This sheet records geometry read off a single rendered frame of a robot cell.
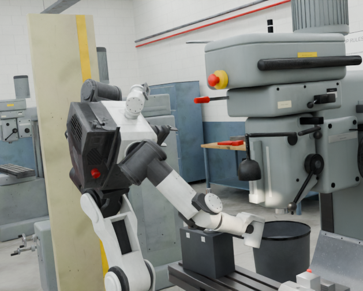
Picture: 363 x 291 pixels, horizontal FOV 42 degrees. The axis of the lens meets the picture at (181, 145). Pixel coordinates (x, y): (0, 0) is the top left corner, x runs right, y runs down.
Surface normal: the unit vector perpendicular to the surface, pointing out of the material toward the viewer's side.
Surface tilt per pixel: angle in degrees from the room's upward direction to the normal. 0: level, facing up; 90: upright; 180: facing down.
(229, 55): 90
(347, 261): 63
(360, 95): 90
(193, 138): 90
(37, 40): 90
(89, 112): 35
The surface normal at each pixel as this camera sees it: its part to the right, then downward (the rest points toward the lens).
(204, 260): -0.76, 0.13
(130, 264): 0.53, -0.46
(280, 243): -0.21, 0.18
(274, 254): -0.42, 0.19
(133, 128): 0.29, -0.80
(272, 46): 0.54, 0.04
